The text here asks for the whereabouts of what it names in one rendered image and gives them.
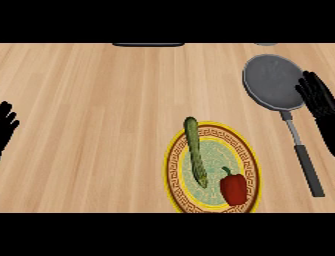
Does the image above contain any yellow patterned plate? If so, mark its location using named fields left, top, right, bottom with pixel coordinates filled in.
left=162, top=121, right=263, bottom=214

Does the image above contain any green asparagus spear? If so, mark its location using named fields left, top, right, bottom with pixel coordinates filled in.
left=182, top=116, right=210, bottom=189

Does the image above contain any dark flat appliance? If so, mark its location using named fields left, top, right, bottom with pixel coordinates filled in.
left=111, top=42, right=186, bottom=48

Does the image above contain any grey frying pan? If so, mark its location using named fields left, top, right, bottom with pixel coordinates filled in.
left=241, top=54, right=326, bottom=198

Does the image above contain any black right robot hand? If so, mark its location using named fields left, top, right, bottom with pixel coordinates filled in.
left=294, top=70, right=335, bottom=166

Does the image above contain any red bell pepper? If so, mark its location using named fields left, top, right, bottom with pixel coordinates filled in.
left=219, top=166, right=250, bottom=207

